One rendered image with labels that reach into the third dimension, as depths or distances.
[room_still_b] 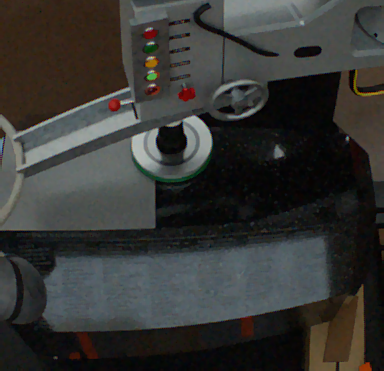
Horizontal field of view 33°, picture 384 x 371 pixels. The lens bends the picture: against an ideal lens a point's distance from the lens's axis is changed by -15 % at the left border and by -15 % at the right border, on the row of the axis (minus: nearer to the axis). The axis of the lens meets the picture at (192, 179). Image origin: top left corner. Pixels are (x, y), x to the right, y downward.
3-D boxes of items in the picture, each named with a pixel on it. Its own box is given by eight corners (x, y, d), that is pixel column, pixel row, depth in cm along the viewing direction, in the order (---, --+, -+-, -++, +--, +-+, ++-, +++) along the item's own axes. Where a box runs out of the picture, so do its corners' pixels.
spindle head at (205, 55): (252, 41, 192) (256, -58, 154) (283, 100, 181) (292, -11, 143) (122, 67, 187) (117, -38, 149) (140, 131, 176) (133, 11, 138)
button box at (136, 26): (167, 87, 166) (165, 10, 142) (170, 95, 165) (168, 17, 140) (132, 95, 165) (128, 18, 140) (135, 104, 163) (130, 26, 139)
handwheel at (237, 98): (254, 86, 180) (256, 50, 167) (268, 117, 175) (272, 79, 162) (195, 97, 178) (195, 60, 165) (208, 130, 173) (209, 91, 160)
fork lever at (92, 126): (246, 52, 194) (244, 42, 189) (272, 105, 184) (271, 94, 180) (16, 135, 193) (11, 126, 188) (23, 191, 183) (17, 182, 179)
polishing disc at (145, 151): (186, 101, 212) (186, 99, 211) (226, 156, 202) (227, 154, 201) (119, 133, 206) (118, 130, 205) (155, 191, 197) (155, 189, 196)
